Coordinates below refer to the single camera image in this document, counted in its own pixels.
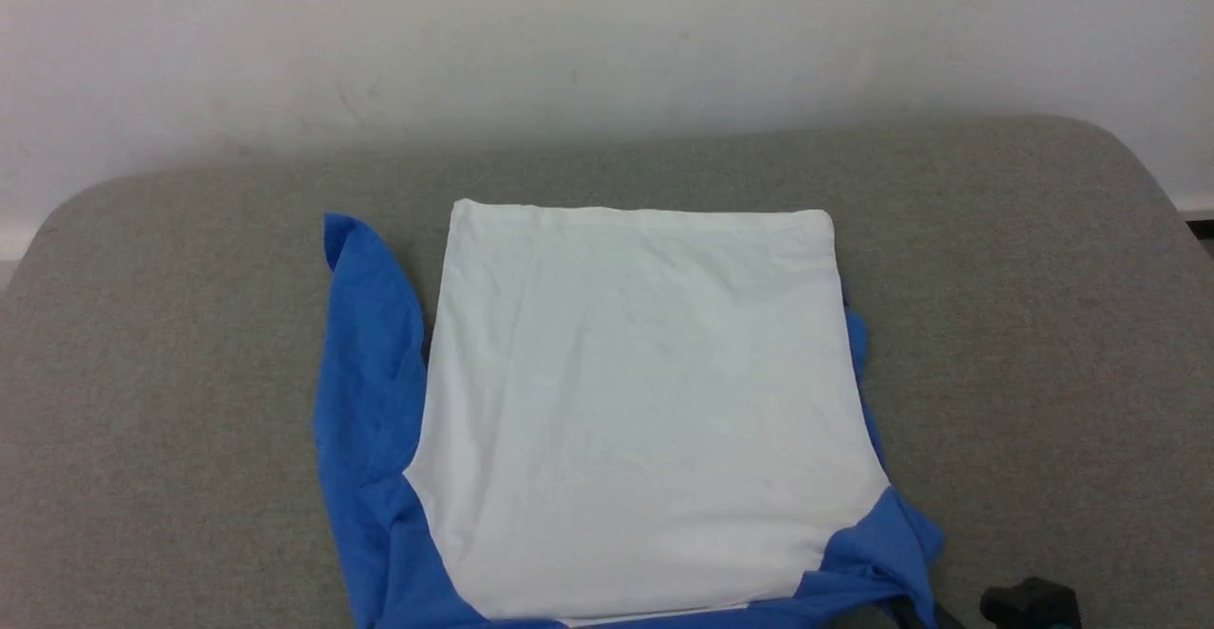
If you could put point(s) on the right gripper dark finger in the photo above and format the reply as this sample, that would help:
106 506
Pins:
918 616

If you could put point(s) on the blue and white T-shirt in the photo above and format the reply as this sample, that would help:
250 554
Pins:
645 401

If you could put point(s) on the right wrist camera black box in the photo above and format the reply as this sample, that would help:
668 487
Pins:
1032 606

